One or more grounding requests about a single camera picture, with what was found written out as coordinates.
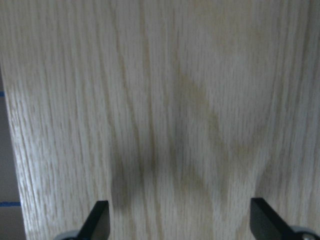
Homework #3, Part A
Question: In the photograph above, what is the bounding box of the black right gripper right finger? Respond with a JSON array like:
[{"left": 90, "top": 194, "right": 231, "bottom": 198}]
[{"left": 249, "top": 197, "right": 295, "bottom": 240}]

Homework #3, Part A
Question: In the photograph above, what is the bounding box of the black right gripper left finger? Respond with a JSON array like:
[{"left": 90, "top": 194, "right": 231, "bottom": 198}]
[{"left": 76, "top": 200, "right": 111, "bottom": 240}]

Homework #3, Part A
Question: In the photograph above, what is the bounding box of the light wooden drawer cabinet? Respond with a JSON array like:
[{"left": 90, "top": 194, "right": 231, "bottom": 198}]
[{"left": 0, "top": 0, "right": 320, "bottom": 240}]

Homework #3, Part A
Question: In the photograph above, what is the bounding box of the blue tape horizontal strip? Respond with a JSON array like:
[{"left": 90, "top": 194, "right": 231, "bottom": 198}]
[{"left": 0, "top": 201, "right": 21, "bottom": 208}]

